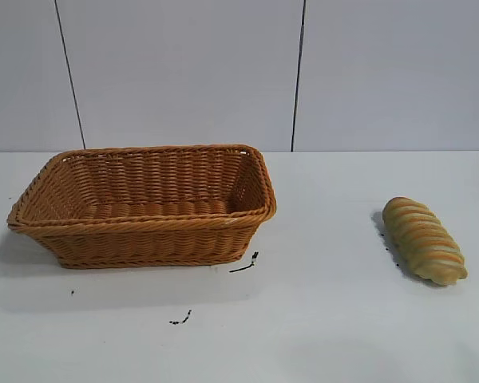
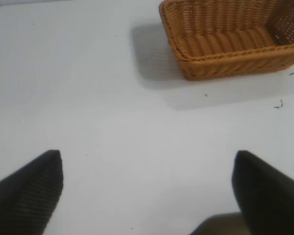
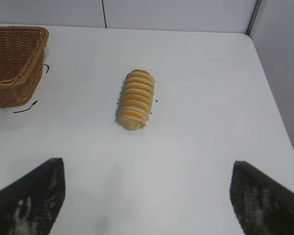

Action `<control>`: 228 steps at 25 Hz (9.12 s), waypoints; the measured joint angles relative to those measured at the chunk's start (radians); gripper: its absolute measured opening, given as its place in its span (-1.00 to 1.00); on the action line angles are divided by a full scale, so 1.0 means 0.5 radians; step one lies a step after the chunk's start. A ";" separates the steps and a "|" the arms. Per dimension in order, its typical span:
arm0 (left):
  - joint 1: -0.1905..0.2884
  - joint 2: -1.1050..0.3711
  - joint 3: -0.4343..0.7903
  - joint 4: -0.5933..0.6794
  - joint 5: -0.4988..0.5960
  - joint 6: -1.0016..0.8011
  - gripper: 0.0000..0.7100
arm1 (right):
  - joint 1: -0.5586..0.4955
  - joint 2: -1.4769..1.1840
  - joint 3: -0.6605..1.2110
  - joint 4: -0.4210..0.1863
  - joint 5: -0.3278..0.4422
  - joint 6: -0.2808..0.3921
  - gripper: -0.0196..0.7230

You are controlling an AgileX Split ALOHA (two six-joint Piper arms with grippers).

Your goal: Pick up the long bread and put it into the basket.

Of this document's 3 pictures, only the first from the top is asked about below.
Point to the long striped bread loaf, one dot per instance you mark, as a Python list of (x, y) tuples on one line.
[(423, 240)]

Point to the brown woven wicker basket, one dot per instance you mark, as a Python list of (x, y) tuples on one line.
[(151, 235)]

